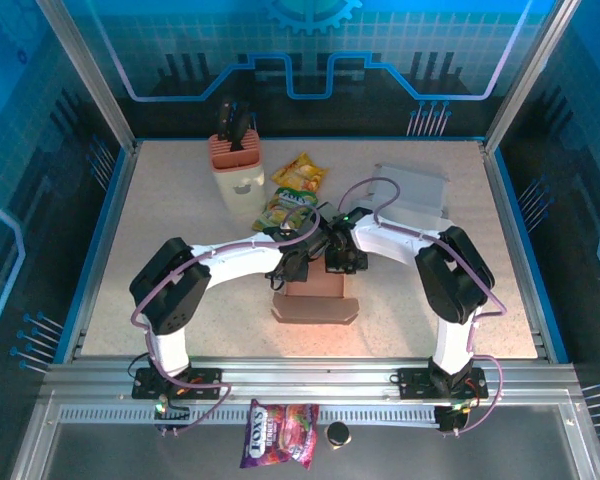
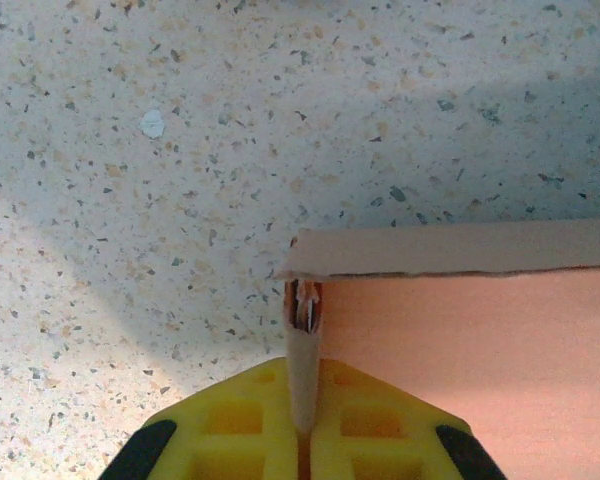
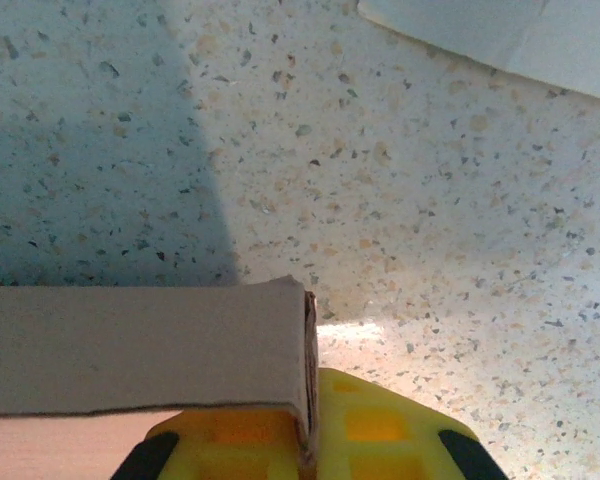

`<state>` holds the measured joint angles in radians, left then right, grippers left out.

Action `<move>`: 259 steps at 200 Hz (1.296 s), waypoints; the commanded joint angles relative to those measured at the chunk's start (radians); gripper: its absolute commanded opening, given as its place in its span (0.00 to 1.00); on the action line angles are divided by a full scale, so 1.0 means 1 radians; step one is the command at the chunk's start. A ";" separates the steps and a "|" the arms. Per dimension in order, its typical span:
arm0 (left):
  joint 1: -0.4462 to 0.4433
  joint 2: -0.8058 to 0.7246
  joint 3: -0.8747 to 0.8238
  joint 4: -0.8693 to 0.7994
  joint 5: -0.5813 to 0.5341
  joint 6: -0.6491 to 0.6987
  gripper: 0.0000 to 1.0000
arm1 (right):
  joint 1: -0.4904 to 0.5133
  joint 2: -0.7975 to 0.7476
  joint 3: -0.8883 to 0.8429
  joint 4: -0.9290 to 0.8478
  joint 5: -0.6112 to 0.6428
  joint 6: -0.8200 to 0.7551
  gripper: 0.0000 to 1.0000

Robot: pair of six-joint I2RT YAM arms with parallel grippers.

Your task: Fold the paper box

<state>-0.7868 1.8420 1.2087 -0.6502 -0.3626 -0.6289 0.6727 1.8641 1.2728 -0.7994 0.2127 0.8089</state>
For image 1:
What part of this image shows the orange cardboard box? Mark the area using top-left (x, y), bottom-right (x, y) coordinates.
top-left (271, 272), bottom-right (360, 327)

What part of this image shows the white paper box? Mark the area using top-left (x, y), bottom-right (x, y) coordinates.
top-left (367, 163), bottom-right (454, 234)

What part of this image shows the green Fox's candy bag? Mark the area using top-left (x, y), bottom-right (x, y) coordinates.
top-left (251, 186), bottom-right (320, 234)

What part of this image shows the yellow snack bag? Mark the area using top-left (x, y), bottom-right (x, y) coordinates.
top-left (270, 152), bottom-right (330, 194)

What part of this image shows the cream knife block pink top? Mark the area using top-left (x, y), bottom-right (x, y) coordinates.
top-left (208, 130), bottom-right (268, 217)

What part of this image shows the purple Fox's berries candy bag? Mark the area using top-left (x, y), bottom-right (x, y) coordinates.
top-left (238, 398), bottom-right (321, 471)

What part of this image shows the black round cap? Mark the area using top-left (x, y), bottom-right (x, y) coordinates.
top-left (324, 421), bottom-right (352, 451)

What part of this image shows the black controller board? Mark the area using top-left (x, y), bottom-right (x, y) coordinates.
top-left (152, 397), bottom-right (192, 437)
top-left (433, 402), bottom-right (470, 437)

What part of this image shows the aluminium mounting rail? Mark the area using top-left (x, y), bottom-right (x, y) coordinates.
top-left (39, 354), bottom-right (581, 401)

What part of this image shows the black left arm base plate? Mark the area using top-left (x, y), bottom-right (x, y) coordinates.
top-left (131, 367), bottom-right (224, 401)

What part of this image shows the broad black-handled knife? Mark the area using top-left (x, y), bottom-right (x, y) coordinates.
top-left (228, 102), bottom-right (255, 152)

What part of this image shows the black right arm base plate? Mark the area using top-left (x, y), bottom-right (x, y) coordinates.
top-left (397, 367), bottom-right (490, 401)

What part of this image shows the slim black-handled knife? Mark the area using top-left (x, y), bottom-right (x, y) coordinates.
top-left (216, 97), bottom-right (235, 142)

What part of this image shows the aluminium table side rail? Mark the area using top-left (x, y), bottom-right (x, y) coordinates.
top-left (479, 139), bottom-right (554, 364)
top-left (62, 139), bottom-right (144, 364)

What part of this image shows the slotted grey cable duct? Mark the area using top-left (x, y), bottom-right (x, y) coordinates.
top-left (57, 404), bottom-right (464, 427)

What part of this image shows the aluminium frame post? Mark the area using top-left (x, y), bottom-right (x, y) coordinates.
top-left (481, 0), bottom-right (585, 156)
top-left (33, 0), bottom-right (142, 154)

